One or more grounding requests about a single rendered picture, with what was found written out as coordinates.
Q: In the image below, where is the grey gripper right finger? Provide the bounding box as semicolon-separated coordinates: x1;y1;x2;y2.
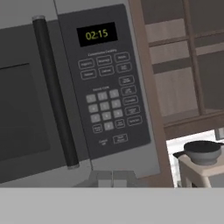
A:
112;170;142;188

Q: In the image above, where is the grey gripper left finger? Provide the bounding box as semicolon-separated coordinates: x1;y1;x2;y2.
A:
73;170;114;188

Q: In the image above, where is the microwave start button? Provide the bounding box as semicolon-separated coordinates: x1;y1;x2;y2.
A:
112;133;129;144

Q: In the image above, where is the grey microwave oven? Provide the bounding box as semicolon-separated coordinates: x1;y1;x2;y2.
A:
0;0;162;188

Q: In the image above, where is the dark microwave door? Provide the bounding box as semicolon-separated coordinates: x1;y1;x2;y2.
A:
0;17;92;186

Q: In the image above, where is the brown glass-door cupboard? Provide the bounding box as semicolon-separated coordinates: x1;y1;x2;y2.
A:
128;0;224;188

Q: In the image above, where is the beige wooden stool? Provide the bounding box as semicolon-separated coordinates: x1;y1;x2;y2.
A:
177;152;224;188

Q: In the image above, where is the dark grey pan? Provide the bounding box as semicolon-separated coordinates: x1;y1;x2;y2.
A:
172;140;224;166

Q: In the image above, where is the black microwave door handle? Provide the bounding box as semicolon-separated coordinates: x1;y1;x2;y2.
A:
31;15;81;171

